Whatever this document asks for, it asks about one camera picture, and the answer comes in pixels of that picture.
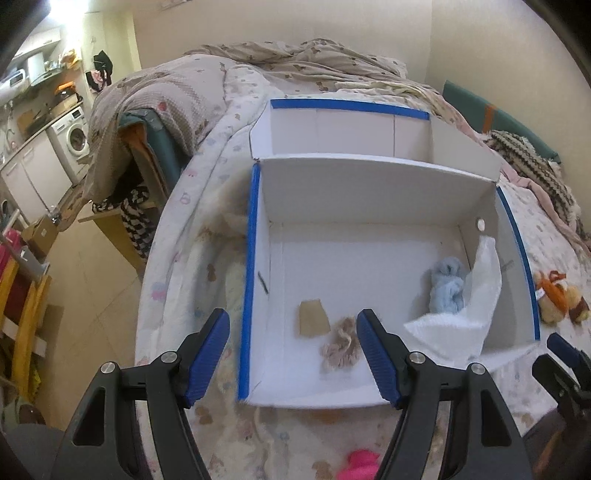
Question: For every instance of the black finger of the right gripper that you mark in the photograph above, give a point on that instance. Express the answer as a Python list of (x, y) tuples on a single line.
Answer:
[(564, 373)]

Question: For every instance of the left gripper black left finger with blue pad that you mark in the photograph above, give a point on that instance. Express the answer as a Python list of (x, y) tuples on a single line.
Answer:
[(102, 440)]

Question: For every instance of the white paper towel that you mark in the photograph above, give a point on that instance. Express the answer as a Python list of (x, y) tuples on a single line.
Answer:
[(460, 337)]

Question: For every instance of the pink fluffy soft object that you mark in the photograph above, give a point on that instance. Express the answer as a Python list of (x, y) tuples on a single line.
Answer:
[(363, 464)]

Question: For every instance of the beige lace scrunchie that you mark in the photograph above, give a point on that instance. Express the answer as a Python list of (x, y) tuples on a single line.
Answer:
[(345, 350)]

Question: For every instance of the beige rubbery soft piece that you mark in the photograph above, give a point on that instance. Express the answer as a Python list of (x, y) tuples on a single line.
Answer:
[(312, 319)]

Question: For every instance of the brown orange plush toy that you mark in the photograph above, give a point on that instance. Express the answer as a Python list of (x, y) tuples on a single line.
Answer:
[(559, 300)]

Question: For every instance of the yellow wooden chair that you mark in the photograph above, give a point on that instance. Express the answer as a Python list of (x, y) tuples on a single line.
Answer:
[(23, 333)]

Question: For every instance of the white patterned bed quilt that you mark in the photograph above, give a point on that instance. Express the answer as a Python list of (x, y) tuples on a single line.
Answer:
[(197, 263)]

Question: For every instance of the small cardboard box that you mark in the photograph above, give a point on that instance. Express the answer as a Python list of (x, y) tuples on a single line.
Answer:
[(40, 236)]

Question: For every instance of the wooden side table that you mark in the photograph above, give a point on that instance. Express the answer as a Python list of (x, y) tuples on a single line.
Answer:
[(111, 225)]

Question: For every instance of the striped crochet blanket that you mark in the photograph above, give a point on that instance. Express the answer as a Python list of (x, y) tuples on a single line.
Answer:
[(521, 155)]

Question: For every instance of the black white zigzag cloth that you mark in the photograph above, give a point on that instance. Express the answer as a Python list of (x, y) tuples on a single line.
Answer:
[(139, 228)]

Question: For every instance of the teal cushion orange stripe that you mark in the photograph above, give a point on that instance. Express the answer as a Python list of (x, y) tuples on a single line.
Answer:
[(484, 117)]

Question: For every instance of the white cardboard box blue trim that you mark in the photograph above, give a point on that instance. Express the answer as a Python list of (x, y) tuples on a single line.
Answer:
[(351, 205)]

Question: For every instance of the white washing machine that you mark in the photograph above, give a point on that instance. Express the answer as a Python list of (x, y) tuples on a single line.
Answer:
[(68, 136)]

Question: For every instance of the beige knitted blanket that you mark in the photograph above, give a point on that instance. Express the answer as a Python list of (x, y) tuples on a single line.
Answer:
[(205, 89)]

